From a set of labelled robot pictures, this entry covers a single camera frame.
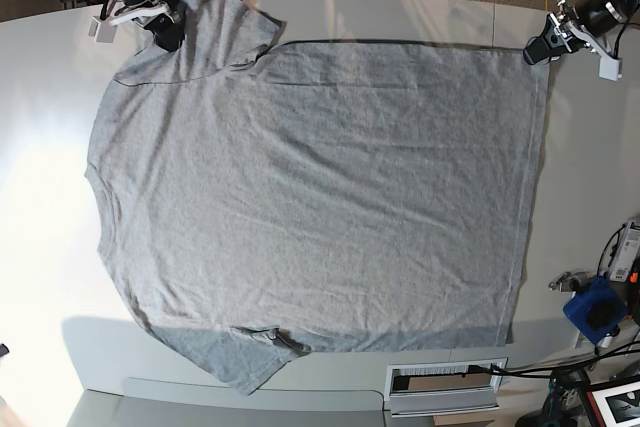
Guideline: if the metal table clamp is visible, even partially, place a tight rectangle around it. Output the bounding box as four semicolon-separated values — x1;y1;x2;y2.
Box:
548;271;593;293

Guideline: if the grey T-shirt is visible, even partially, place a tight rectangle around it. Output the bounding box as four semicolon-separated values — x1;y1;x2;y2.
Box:
86;0;549;395

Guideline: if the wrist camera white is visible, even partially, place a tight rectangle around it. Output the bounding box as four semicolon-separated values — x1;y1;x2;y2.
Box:
598;56;622;82
89;17;117;43

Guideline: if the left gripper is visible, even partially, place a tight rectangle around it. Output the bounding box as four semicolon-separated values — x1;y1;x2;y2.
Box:
522;0;613;66

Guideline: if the framed picture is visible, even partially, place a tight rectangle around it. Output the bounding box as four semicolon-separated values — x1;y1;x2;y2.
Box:
585;379;639;427

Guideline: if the white barcode power adapter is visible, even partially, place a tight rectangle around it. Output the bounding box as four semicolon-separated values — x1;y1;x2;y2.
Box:
608;218;639;282

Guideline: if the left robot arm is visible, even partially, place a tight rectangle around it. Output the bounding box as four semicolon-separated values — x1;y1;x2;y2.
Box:
523;0;639;81

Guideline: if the table cable grommet box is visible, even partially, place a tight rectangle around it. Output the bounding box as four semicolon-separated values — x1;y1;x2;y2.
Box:
384;358;507;417

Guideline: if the blue plastic device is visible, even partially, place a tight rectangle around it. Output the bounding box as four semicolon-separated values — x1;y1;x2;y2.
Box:
563;277;628;345

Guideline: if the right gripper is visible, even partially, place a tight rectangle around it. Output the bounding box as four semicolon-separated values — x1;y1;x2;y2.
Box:
107;0;185;52

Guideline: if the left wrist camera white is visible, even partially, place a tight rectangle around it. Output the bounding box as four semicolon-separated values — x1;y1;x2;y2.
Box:
598;56;622;82

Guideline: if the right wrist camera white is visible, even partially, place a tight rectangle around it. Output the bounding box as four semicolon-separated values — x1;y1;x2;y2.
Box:
89;17;117;43

